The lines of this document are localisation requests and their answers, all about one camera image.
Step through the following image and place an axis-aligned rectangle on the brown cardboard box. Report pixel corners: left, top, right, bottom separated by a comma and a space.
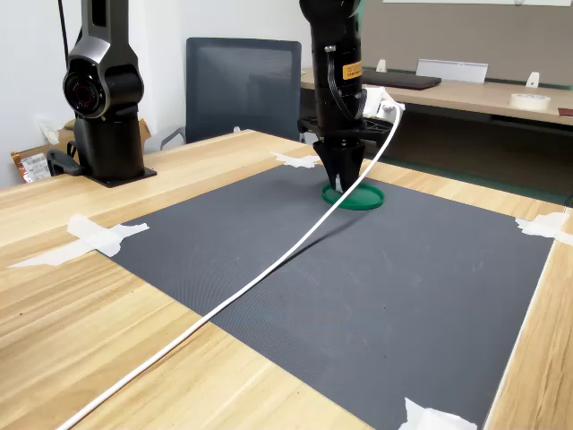
11, 118, 152, 185

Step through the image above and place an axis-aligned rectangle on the white tape roll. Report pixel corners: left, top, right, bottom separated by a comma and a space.
509, 92, 552, 111

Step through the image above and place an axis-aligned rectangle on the white camera cable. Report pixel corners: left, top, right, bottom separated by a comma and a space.
56, 100, 406, 430

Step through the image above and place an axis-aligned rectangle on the white tape piece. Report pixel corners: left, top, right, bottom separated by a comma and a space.
270, 150, 322, 170
398, 397, 478, 430
514, 211, 573, 246
8, 213, 150, 269

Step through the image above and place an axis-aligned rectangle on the beige office desk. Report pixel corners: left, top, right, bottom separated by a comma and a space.
300, 65, 573, 196

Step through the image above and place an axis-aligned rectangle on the black keyboard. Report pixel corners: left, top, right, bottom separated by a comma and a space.
361, 69, 443, 91

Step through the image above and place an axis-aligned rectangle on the thin black hanging cable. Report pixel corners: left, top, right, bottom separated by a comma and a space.
56, 0, 71, 68

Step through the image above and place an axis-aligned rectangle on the grey-brown partition panel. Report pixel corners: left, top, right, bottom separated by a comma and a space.
360, 0, 573, 86

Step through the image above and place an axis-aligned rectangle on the round green lid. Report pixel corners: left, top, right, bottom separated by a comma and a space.
321, 181, 385, 211

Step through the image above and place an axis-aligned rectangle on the silver cable duct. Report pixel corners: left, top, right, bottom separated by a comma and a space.
415, 57, 489, 85

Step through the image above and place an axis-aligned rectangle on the dark grey office chair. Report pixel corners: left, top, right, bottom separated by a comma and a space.
159, 37, 303, 151

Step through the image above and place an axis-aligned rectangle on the dark grey mat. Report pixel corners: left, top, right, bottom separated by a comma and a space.
109, 163, 556, 430

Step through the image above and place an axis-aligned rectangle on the white camera box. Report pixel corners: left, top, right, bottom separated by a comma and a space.
361, 86, 406, 121

